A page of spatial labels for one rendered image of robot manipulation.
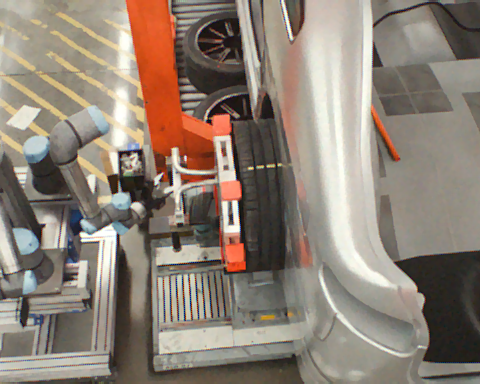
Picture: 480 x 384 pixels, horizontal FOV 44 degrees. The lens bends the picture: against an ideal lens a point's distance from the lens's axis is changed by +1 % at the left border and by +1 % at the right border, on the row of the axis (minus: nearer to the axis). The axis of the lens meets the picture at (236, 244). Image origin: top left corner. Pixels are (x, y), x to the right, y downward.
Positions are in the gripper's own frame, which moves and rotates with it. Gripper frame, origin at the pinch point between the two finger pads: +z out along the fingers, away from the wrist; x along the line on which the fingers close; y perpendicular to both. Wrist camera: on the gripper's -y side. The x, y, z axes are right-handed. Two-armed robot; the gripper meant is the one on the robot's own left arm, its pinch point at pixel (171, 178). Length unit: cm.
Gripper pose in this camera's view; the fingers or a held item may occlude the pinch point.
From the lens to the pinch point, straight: 272.6
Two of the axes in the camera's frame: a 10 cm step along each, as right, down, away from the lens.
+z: 6.3, -6.4, 4.5
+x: 7.8, 5.0, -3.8
